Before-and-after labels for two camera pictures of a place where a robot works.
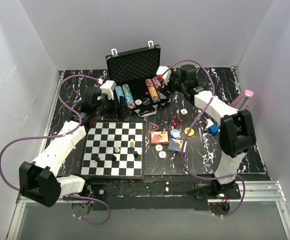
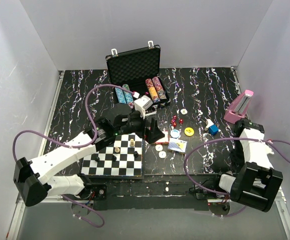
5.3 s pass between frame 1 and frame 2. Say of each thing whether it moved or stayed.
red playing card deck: stayed
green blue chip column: stayed
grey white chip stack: stayed
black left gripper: moved
